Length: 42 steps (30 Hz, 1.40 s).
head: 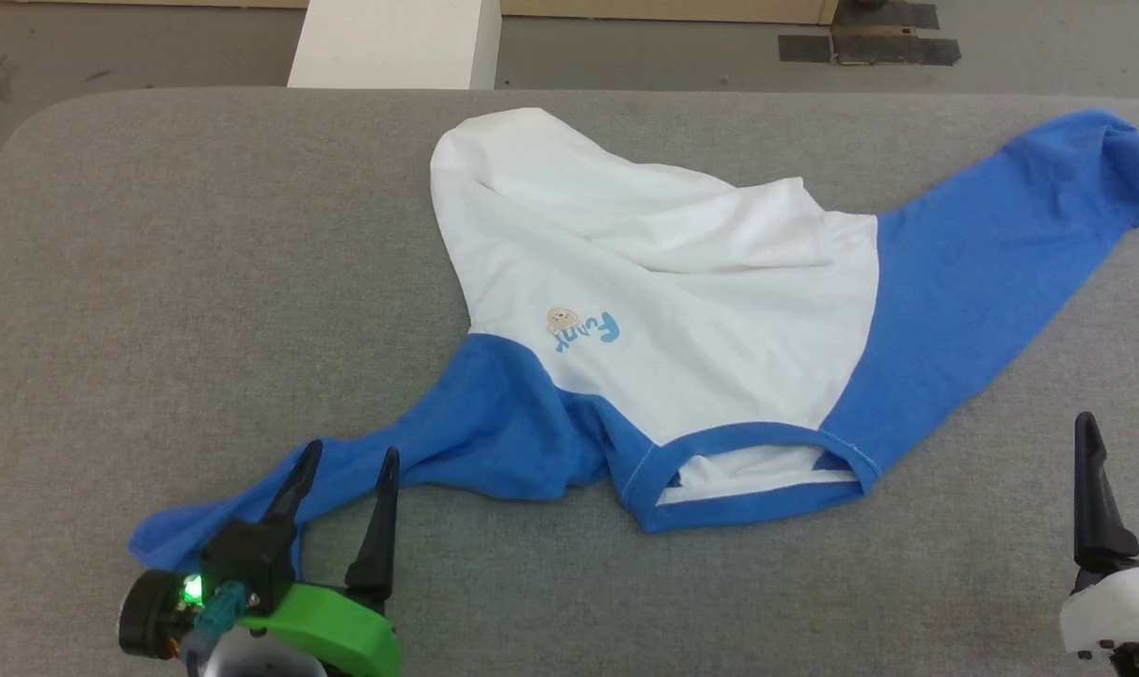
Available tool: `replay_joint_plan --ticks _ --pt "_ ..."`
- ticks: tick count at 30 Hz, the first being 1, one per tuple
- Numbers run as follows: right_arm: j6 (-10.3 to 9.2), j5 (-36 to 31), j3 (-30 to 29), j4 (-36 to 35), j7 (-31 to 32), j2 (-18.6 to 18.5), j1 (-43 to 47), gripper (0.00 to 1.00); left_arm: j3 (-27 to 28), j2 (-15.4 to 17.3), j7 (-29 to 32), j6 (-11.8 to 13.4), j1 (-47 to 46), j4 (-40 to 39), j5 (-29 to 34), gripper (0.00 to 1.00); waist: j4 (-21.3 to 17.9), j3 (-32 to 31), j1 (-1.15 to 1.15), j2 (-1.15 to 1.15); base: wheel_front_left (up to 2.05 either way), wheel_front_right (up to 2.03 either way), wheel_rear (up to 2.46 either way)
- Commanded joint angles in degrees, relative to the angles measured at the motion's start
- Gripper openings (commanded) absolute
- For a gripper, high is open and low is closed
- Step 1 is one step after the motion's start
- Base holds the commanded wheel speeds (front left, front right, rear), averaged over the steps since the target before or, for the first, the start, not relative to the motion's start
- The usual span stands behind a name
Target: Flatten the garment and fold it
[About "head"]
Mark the white and blue shirt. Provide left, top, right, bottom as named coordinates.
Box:
left=128, top=106, right=1139, bottom=576

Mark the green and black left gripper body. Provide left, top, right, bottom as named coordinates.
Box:
left=117, top=516, right=403, bottom=677

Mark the white rectangular box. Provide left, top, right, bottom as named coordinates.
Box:
left=287, top=0, right=503, bottom=91

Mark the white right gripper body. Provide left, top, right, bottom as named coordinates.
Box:
left=1058, top=557, right=1139, bottom=677

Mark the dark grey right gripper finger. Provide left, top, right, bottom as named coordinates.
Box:
left=1071, top=411, right=1139, bottom=595

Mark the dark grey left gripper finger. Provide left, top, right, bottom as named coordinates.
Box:
left=345, top=447, right=402, bottom=617
left=258, top=439, right=324, bottom=558

